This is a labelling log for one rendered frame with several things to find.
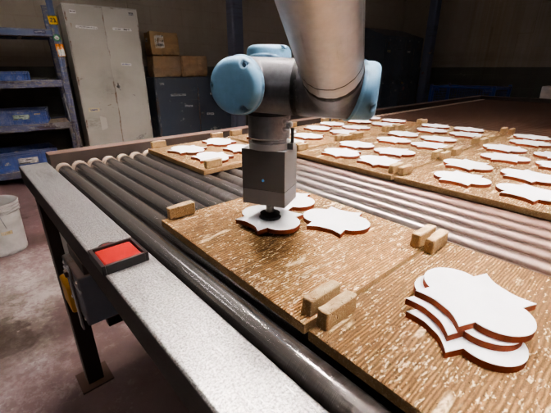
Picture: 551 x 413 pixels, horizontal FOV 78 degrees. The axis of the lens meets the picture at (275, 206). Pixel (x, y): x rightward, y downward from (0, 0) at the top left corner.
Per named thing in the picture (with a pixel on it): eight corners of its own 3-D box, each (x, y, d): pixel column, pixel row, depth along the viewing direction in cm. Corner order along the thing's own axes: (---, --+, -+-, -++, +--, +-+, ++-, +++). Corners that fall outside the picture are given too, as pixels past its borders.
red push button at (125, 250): (107, 273, 55) (105, 265, 55) (95, 258, 60) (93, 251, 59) (143, 260, 59) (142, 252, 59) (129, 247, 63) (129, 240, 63)
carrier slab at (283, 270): (303, 335, 42) (304, 324, 41) (161, 226, 70) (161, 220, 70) (437, 245, 63) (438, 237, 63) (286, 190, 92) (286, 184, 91)
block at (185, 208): (170, 220, 69) (168, 208, 68) (166, 218, 71) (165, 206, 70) (196, 213, 73) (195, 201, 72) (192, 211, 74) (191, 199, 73)
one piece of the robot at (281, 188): (308, 121, 66) (306, 200, 72) (266, 119, 69) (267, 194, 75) (287, 131, 56) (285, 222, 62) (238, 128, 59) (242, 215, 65)
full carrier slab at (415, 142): (443, 160, 122) (446, 147, 120) (350, 142, 150) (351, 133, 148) (480, 146, 143) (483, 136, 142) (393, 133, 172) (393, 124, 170)
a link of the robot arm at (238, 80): (287, 55, 41) (307, 57, 50) (202, 52, 44) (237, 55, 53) (284, 122, 44) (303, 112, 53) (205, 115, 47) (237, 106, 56)
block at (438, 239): (432, 256, 56) (434, 241, 55) (421, 251, 58) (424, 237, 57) (448, 244, 60) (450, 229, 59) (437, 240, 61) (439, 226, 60)
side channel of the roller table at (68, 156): (55, 181, 120) (48, 155, 116) (51, 177, 124) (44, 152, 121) (479, 105, 372) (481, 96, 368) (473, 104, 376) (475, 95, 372)
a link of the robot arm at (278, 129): (258, 111, 65) (299, 113, 62) (259, 135, 66) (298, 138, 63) (239, 115, 58) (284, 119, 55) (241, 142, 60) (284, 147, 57)
